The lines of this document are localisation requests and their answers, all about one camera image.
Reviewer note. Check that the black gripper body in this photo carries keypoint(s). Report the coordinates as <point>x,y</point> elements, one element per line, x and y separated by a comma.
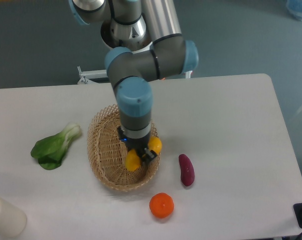
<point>134,139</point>

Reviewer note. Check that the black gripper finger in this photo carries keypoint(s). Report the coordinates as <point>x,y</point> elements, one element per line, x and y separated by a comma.
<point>146,155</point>

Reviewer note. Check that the yellow mango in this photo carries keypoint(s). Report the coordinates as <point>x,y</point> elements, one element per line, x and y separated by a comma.
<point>137,158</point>

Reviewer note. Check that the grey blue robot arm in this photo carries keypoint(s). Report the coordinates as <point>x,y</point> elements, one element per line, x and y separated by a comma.
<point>146,44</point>

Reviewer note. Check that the woven wicker basket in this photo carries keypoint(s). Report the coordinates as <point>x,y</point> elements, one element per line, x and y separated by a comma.
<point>106,154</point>

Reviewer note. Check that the purple sweet potato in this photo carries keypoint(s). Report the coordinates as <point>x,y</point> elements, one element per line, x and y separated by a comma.
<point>187,173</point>

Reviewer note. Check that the orange tangerine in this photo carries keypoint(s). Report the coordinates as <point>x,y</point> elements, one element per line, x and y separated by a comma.
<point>161,205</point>

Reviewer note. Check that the green bok choy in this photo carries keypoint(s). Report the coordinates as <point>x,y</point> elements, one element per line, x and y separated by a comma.
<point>50,151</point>

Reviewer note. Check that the cream white bottle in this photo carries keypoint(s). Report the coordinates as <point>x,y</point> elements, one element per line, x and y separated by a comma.
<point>12,219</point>

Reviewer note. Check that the blue plastic bag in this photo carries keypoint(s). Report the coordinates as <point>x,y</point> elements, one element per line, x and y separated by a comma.
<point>294,7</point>

